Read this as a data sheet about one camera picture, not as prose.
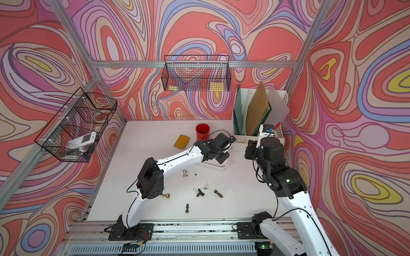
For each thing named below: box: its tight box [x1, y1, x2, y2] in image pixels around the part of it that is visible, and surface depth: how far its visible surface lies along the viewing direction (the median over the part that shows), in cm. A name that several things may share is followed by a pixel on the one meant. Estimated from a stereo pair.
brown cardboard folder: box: [246, 81, 270, 136], surface depth 101 cm
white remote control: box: [66, 131, 97, 150], surface depth 70 cm
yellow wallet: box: [172, 134, 191, 150], surface depth 109 cm
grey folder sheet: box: [264, 86, 291, 126], surface depth 89 cm
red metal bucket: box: [195, 123, 211, 142], surface depth 103 cm
